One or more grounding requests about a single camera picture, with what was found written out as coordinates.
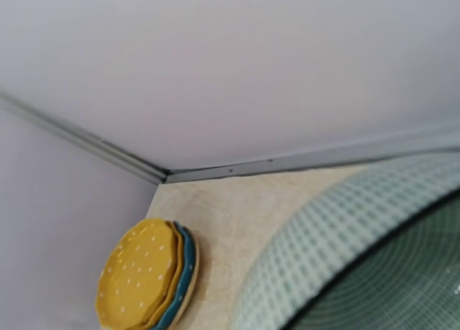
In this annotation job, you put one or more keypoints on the yellow polka dot plate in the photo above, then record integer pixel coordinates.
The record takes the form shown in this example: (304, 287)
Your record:
(170, 295)
(137, 275)

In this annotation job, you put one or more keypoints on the light green grid bowl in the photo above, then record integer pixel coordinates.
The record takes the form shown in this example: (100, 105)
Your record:
(378, 250)

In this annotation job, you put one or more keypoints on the left aluminium frame post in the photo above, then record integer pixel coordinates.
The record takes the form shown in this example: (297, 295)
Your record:
(87, 141)

